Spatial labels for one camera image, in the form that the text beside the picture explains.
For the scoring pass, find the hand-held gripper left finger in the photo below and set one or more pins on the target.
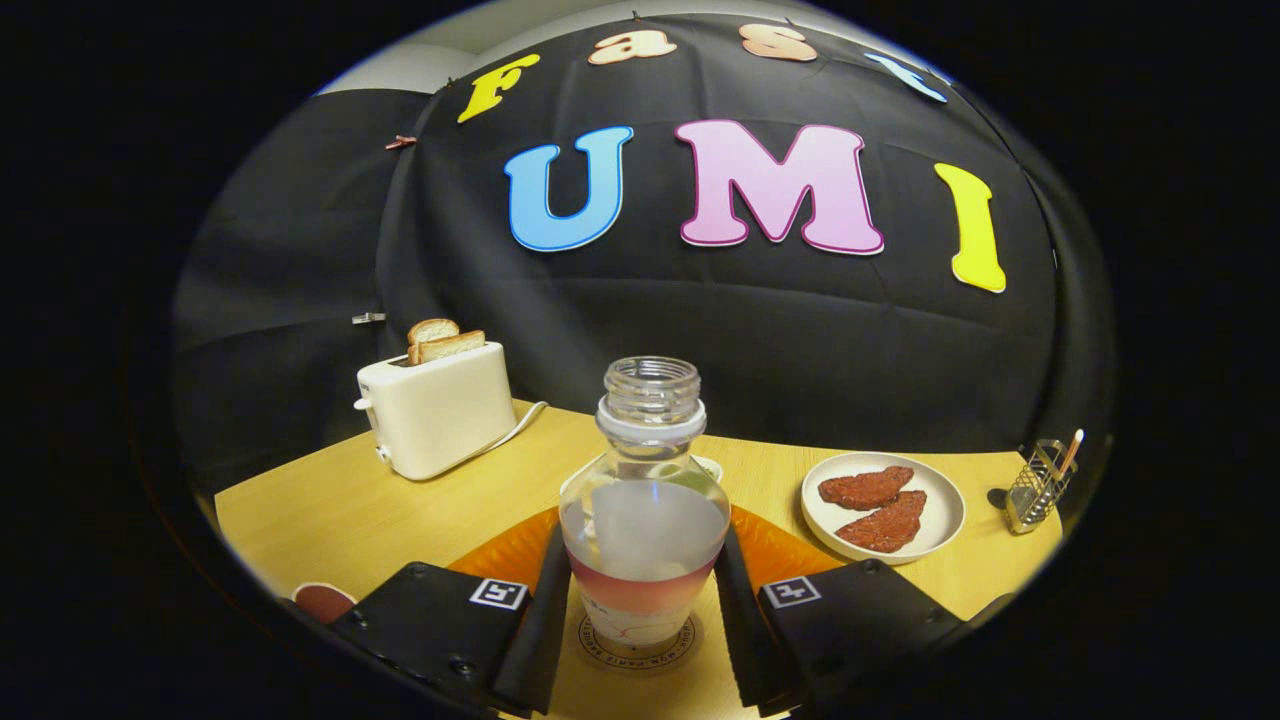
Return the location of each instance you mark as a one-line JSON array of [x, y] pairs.
[[535, 640]]

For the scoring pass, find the wooden table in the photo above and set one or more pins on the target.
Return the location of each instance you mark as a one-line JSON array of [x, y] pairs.
[[330, 520]]

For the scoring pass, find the toast slice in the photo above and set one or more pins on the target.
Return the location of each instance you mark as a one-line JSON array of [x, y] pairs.
[[432, 329], [455, 346]]

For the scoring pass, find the round wooden coaster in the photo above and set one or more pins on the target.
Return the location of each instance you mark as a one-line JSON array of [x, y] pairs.
[[592, 640]]

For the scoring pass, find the white round plate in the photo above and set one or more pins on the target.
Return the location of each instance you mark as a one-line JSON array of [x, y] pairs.
[[940, 510]]

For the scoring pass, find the white divided seed dish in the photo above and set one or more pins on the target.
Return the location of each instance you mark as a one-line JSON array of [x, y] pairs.
[[710, 468]]

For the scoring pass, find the brown meat patty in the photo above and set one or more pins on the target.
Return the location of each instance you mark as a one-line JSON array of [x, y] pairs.
[[865, 488], [885, 525]]

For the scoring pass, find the red cloth clip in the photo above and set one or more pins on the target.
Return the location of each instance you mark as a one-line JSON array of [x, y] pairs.
[[400, 142]]

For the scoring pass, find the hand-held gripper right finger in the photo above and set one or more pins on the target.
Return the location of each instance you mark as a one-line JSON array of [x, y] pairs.
[[745, 640]]

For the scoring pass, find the white toaster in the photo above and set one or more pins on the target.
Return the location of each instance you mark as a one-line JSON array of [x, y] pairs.
[[440, 415]]

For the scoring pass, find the black backdrop cloth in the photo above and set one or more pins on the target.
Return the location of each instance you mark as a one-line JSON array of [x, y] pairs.
[[800, 340]]

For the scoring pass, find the clear plastic juice bottle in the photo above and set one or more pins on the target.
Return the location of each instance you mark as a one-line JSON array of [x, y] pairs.
[[645, 530]]

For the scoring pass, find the pink white straw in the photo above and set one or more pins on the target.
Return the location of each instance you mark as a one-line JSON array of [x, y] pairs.
[[1071, 452]]

